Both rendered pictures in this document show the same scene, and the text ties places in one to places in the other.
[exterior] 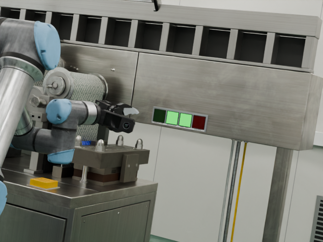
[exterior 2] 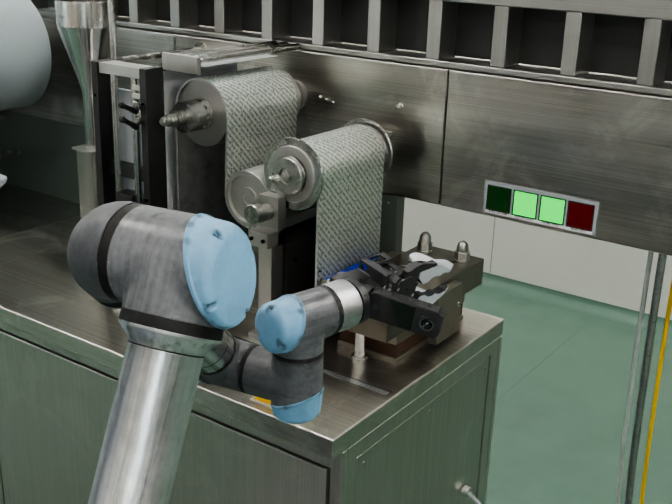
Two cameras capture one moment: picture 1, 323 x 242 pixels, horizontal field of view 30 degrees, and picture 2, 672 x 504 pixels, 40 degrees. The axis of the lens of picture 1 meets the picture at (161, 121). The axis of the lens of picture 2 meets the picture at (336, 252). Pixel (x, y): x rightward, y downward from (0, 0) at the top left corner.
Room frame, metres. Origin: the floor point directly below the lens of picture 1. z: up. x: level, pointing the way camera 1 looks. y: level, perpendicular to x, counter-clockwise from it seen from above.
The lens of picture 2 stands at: (0.61, 0.03, 1.73)
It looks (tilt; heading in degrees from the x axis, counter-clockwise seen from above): 20 degrees down; 10
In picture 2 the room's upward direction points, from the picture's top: 2 degrees clockwise
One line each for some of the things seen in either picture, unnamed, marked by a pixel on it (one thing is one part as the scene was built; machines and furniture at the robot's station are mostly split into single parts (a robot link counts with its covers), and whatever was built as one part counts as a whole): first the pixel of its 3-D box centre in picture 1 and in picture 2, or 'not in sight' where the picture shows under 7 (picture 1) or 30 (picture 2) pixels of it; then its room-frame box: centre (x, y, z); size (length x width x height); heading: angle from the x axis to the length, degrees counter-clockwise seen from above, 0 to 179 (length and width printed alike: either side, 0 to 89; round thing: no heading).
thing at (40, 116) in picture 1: (38, 134); (266, 268); (2.34, 0.47, 1.05); 0.06 x 0.05 x 0.31; 155
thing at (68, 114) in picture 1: (66, 113); (297, 321); (1.81, 0.29, 1.18); 0.11 x 0.08 x 0.09; 142
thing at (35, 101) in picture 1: (36, 102); (254, 213); (2.31, 0.48, 1.18); 0.04 x 0.02 x 0.04; 65
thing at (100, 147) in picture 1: (100, 145); not in sight; (2.27, 0.22, 1.05); 0.04 x 0.04 x 0.04
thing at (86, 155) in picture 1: (109, 155); (405, 288); (2.44, 0.19, 1.00); 0.40 x 0.16 x 0.06; 155
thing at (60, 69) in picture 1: (58, 86); (293, 173); (2.37, 0.42, 1.25); 0.15 x 0.01 x 0.15; 65
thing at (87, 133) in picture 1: (83, 123); (349, 231); (2.45, 0.31, 1.11); 0.23 x 0.01 x 0.18; 155
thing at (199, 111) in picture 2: not in sight; (192, 115); (2.45, 0.66, 1.33); 0.06 x 0.06 x 0.06; 65
